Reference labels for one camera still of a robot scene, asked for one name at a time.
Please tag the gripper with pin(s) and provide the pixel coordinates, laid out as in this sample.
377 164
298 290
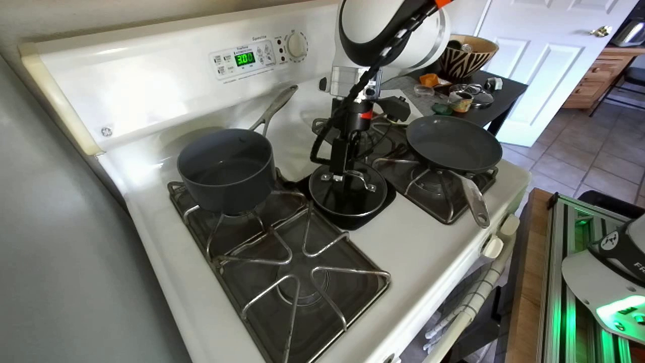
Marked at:
345 154

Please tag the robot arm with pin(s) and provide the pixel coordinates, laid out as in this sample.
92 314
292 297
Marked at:
383 25

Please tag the stove burner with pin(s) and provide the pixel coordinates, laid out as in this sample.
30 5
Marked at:
388 132
302 282
428 189
289 199

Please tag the clear pot lid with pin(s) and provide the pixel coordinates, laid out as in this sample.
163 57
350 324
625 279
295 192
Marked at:
327 199

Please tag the stove timer dial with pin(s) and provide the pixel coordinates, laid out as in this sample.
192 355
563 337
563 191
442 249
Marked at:
296 45

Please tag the stove knob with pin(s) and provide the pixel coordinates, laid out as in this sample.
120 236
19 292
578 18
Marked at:
493 247
510 225

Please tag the white stove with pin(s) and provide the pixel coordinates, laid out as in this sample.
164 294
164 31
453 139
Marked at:
166 85

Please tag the small clear glass dish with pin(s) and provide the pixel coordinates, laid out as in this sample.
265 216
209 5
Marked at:
424 91

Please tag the grey frying pan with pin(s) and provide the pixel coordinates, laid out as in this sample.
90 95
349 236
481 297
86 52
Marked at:
451 143

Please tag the green object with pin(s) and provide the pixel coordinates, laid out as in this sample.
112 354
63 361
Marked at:
442 109

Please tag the orange object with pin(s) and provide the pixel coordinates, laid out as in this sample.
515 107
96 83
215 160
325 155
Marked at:
429 79

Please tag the small jar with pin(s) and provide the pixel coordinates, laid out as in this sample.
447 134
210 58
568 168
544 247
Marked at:
460 102

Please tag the zebra pattern bowl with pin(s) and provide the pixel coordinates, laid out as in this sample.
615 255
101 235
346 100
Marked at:
466 60

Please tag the small grey object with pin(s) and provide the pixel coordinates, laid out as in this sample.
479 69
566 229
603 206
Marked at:
495 83

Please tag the black side table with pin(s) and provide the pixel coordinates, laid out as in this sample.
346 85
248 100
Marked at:
504 93

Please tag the white checkered towel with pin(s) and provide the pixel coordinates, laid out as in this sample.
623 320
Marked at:
473 297

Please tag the white door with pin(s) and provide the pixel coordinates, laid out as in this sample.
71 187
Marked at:
549 75

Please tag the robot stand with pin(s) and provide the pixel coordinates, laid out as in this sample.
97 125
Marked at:
524 282

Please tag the wooden drawer cabinet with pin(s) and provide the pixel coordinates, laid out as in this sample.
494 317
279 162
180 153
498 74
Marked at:
592 80

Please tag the brass door knob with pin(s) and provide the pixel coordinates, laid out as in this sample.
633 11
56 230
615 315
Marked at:
600 31

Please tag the black stool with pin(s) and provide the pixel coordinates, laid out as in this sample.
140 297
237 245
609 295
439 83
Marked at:
632 78

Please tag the grey refrigerator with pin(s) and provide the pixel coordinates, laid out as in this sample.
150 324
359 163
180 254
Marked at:
60 242

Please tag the silver toaster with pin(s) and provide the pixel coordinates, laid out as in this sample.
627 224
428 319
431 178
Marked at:
630 34

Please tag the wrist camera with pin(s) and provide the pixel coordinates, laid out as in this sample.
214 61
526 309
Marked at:
395 107

